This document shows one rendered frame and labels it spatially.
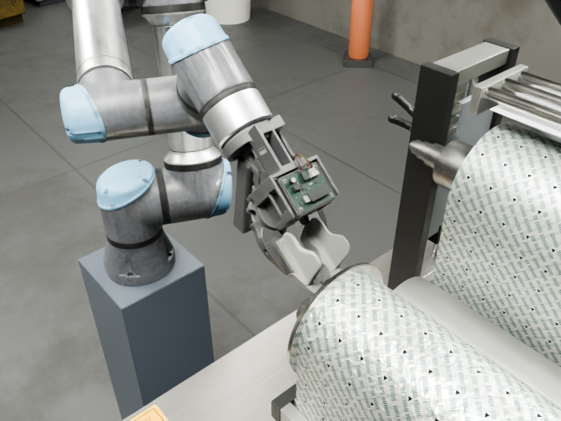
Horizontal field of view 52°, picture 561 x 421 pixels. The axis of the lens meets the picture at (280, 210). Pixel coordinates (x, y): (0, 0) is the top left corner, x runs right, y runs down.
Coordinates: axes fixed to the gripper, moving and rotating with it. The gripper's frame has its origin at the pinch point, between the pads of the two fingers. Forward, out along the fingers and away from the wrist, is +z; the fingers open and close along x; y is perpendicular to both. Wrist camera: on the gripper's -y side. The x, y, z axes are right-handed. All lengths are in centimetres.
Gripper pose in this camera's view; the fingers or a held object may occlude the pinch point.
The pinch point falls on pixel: (325, 288)
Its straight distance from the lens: 68.8
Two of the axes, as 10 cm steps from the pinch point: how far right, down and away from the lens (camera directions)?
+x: 7.6, -3.8, 5.2
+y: 4.2, -3.3, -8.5
